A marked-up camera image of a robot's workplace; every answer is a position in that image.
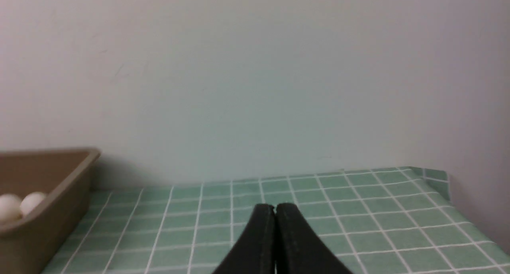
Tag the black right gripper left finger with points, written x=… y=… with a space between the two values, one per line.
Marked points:
x=254 y=251

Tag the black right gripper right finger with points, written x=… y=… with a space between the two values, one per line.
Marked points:
x=299 y=250

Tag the white ball printed logo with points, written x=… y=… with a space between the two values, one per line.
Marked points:
x=31 y=201

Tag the green checkered tablecloth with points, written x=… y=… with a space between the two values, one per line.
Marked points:
x=395 y=220

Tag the olive green plastic bin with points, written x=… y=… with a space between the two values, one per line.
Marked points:
x=27 y=245

